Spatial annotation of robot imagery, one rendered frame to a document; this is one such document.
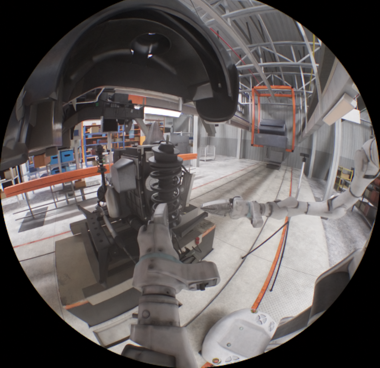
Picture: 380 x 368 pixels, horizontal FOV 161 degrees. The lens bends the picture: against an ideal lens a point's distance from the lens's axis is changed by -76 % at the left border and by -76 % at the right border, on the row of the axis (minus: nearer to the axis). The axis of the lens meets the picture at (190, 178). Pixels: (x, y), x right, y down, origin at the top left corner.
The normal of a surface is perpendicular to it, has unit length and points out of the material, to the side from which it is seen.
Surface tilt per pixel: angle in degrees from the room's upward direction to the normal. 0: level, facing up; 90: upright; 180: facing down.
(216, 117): 90
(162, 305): 11
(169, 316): 36
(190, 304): 0
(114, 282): 0
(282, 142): 90
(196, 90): 121
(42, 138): 90
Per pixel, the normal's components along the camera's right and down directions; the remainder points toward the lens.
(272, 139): -0.68, 0.19
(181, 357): 0.26, -0.96
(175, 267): 0.44, -0.84
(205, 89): -0.59, 0.66
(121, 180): 0.44, 0.26
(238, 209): -0.18, 0.49
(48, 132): 0.73, 0.21
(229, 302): 0.03, -0.96
